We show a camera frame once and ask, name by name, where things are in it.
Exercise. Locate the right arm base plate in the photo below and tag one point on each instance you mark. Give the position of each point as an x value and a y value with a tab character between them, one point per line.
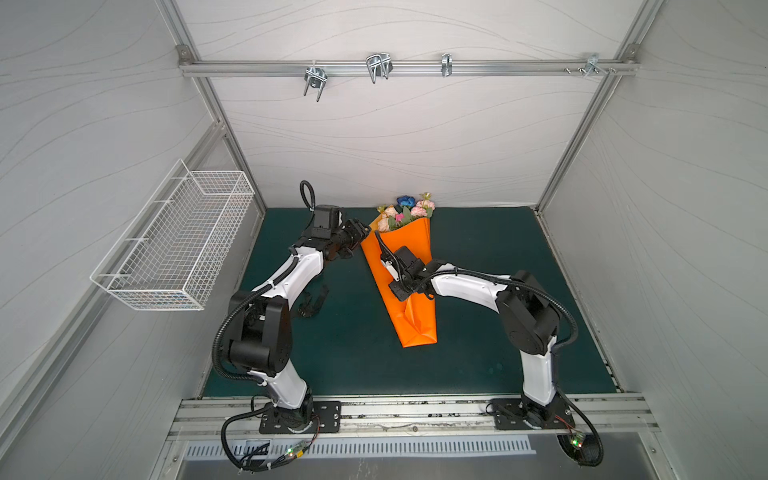
510	415

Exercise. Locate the orange wrapping paper sheet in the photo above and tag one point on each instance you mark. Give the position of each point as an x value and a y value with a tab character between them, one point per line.
414	320

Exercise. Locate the green table mat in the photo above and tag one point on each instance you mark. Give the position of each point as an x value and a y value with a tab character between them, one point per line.
350	347

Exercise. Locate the white wire basket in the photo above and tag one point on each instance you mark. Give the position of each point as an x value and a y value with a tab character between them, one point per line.
170	255

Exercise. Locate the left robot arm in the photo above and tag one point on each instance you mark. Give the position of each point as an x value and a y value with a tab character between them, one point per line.
255	339

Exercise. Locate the middle metal U-bolt clamp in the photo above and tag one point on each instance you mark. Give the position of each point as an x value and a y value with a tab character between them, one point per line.
379	65

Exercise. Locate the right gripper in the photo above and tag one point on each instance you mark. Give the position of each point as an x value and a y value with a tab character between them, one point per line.
399	281

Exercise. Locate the peach fake flower stem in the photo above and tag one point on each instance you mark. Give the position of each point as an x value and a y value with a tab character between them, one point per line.
387	220

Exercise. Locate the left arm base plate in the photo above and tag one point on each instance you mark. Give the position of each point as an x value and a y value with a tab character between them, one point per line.
321	416

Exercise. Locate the left metal U-bolt clamp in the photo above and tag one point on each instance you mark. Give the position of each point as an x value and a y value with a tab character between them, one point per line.
315	79

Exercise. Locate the blue fake flower stem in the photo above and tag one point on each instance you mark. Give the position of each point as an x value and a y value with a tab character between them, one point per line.
406	201

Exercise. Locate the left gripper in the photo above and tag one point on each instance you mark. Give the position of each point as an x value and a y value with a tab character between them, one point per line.
356	232

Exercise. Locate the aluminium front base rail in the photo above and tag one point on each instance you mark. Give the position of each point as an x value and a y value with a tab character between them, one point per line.
420	415

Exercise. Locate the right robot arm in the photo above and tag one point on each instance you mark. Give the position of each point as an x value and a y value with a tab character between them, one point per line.
534	322

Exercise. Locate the white slotted cable duct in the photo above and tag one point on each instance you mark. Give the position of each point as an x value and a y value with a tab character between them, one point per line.
332	447

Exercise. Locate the aluminium cross rail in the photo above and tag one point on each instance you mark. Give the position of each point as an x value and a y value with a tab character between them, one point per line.
192	67

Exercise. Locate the metal u-bolt clamp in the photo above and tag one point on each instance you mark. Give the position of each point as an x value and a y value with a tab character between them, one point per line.
379	65
315	79

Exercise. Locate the small metal hook bracket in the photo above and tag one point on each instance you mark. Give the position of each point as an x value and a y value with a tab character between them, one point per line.
446	65

